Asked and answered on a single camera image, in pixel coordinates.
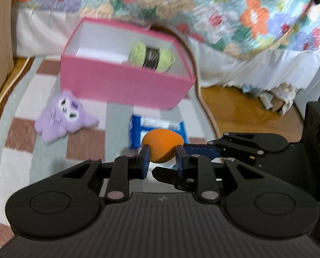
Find orange makeup sponge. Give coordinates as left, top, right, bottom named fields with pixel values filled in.
left=142, top=129, right=183, bottom=164

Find cardboard pieces under bed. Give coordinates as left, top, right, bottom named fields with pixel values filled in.
left=259, top=86, right=297, bottom=116

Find purple plush toy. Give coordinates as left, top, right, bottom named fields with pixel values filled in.
left=34, top=90, right=100, bottom=143

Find pink cardboard box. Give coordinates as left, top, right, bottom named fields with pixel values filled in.
left=60, top=17, right=196, bottom=111

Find checked grey and brown rug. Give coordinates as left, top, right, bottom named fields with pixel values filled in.
left=0, top=25, right=222, bottom=250

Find blue wet wipes pack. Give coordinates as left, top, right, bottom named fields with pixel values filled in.
left=129, top=114, right=189, bottom=149

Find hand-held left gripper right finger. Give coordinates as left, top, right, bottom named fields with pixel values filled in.
left=175, top=145, right=268, bottom=204

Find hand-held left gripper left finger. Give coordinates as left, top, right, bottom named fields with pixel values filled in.
left=60, top=145, right=151, bottom=203

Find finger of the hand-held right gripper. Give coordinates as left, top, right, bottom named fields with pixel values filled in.
left=152, top=166, right=178, bottom=186
left=184, top=132, right=288, bottom=158

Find blue patterned paper under bed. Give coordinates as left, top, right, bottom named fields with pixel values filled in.
left=242, top=84, right=260, bottom=94

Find green yarn ball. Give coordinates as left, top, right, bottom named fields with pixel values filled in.
left=128, top=41, right=177, bottom=73

